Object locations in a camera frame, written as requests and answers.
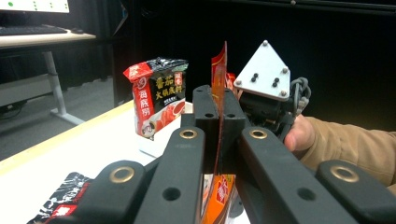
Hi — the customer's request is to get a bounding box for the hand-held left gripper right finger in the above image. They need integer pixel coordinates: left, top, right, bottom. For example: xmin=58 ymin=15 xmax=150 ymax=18
xmin=221 ymin=88 xmax=250 ymax=175

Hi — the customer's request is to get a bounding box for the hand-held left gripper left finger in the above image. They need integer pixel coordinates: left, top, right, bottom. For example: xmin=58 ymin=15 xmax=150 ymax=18
xmin=180 ymin=84 xmax=220 ymax=175

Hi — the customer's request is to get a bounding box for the orange seasoning packet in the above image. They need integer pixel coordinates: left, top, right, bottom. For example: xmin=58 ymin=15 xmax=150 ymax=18
xmin=200 ymin=40 xmax=238 ymax=224

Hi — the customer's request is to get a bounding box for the large red black packet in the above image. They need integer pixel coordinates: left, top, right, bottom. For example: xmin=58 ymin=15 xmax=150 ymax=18
xmin=122 ymin=56 xmax=190 ymax=140

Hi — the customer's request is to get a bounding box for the wooden table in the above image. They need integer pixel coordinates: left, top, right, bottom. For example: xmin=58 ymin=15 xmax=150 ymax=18
xmin=0 ymin=100 xmax=135 ymax=176

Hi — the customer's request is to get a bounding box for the desk with grey metal legs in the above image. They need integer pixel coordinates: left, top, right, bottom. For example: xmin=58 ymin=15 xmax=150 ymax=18
xmin=0 ymin=31 xmax=98 ymax=126

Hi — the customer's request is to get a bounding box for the small red black packet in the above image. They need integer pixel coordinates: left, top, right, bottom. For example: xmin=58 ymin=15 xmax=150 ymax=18
xmin=26 ymin=171 xmax=95 ymax=224

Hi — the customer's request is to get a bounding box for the black keyboard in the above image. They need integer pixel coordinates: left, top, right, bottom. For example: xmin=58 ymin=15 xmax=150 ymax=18
xmin=0 ymin=24 xmax=69 ymax=36

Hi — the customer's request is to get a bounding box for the computer monitor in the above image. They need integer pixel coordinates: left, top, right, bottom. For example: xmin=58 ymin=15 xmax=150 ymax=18
xmin=0 ymin=0 xmax=70 ymax=14

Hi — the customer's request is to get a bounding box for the right hand-held gripper cable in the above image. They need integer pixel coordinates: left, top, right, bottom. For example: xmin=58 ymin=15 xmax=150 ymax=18
xmin=289 ymin=77 xmax=312 ymax=117

